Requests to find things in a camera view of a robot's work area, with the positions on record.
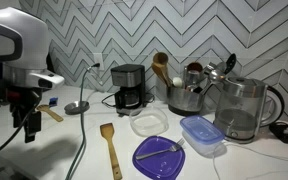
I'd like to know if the small round metal plate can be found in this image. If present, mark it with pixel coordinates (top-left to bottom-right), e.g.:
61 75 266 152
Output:
63 100 91 116

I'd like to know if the steel cup with brown rim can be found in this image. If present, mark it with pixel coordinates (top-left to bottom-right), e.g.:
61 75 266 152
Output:
183 62 205 92

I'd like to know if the small blue object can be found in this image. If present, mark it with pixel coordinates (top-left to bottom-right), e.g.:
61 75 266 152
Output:
48 96 59 108

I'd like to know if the glass coffee pot black handle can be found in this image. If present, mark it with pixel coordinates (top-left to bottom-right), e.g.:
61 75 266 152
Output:
114 89 142 110

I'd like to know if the white round utensil head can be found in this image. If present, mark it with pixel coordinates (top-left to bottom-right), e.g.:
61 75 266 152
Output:
172 77 184 89

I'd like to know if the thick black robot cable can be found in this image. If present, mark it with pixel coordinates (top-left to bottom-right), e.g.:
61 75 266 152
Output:
0 96 43 161

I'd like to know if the thin white cable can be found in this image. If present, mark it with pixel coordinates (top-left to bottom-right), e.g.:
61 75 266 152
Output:
211 123 288 180

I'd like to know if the glass steel electric kettle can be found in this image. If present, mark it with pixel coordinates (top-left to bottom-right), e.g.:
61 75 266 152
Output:
213 76 285 145

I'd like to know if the black slotted spoon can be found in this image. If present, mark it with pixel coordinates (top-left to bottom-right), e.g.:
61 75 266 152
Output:
223 53 237 76

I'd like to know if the wooden flat spatula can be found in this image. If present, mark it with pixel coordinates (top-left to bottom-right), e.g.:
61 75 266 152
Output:
99 122 123 180

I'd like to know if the steel utensil holder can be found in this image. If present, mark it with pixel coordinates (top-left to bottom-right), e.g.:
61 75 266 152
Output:
166 84 205 117

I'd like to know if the black steel coffee maker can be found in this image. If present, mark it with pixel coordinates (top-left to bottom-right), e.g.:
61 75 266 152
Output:
110 63 147 117

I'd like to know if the steel ladle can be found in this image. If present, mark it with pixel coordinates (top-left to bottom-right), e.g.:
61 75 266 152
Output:
200 68 227 96

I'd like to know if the purple plastic lid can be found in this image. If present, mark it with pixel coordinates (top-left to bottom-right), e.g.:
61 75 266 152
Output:
132 135 186 180

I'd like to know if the round wooden spoon in holder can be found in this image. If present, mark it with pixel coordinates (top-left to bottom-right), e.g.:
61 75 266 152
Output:
152 52 170 86

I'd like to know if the plastic container with blue lid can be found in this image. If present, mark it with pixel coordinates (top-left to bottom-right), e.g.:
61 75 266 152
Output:
179 115 226 158

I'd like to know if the dark green power cable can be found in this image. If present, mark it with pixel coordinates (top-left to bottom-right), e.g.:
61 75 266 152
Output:
64 62 101 180

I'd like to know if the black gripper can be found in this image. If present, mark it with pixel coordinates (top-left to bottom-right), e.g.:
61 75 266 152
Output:
7 86 43 144

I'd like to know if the clear plastic container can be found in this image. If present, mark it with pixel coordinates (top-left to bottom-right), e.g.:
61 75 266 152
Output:
129 107 169 138

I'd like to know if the black coffee maker cord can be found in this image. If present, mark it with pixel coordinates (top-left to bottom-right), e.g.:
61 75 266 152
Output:
100 93 117 108

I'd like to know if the white wall outlet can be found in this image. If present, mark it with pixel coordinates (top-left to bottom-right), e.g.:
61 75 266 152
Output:
93 52 105 72

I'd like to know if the wooden turner in holder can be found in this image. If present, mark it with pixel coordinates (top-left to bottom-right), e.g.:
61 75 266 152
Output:
150 63 172 88

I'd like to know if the metal fork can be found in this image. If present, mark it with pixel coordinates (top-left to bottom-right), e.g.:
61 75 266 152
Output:
135 138 186 161

